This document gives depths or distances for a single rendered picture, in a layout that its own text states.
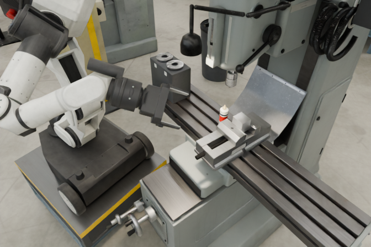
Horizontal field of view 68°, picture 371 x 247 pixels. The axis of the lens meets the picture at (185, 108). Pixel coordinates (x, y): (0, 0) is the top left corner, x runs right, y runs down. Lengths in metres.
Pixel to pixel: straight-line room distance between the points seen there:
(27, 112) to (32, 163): 1.33
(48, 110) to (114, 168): 0.93
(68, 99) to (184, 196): 0.78
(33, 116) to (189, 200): 0.79
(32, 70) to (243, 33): 0.66
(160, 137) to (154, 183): 1.26
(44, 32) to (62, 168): 1.00
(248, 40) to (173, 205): 0.79
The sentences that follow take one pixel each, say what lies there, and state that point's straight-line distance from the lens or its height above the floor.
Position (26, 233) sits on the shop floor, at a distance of 2.34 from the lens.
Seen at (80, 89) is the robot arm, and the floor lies 1.46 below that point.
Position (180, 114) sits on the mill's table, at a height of 0.93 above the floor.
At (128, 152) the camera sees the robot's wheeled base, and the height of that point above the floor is 0.59.
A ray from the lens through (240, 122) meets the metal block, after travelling 1.18.
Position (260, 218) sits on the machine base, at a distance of 1.95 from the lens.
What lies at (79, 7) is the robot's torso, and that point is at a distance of 1.05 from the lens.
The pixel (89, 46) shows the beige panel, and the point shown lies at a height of 0.70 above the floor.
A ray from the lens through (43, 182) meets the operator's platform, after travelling 2.00.
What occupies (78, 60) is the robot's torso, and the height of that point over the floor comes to 1.21.
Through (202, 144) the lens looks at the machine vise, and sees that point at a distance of 1.18.
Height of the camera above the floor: 1.87
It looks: 40 degrees down
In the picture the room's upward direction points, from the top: straight up
